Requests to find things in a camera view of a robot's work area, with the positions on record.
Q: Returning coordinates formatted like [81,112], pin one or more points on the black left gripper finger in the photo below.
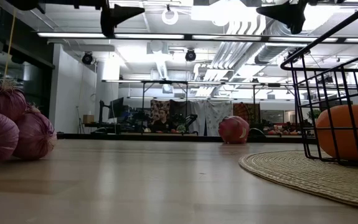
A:
[124,13]

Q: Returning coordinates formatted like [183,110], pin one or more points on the black aluminium table frame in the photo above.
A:
[166,137]

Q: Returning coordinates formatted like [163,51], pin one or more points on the orange fruit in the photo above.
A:
[342,137]

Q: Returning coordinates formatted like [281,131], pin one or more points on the long light strip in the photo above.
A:
[149,36]

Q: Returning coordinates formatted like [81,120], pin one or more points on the brown cardboard box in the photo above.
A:
[88,119]

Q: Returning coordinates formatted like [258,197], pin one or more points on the plain white cloth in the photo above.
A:
[198,115]

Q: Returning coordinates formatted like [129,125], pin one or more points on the round woven placemat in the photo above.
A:
[306,177]

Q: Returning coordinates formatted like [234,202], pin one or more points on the pink dragon fruit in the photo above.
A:
[233,130]

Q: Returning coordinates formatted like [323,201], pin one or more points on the person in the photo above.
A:
[162,123]

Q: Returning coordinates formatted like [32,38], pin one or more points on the black ceiling spotlight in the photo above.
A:
[190,55]
[87,58]

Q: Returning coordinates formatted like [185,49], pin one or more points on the dark grey cloth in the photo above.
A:
[178,107]

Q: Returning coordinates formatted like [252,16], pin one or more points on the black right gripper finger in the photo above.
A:
[287,11]

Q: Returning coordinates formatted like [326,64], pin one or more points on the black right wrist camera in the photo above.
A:
[297,27]

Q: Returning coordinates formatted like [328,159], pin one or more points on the silver ventilation duct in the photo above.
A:
[269,53]

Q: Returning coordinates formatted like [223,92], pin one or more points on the black computer monitor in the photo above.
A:
[117,107]

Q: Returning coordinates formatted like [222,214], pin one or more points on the orange mandala cloth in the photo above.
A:
[244,113]

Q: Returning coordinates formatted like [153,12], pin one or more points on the dark patterned cloth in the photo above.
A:
[157,105]

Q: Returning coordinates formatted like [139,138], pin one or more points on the white floral cloth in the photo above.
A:
[217,113]

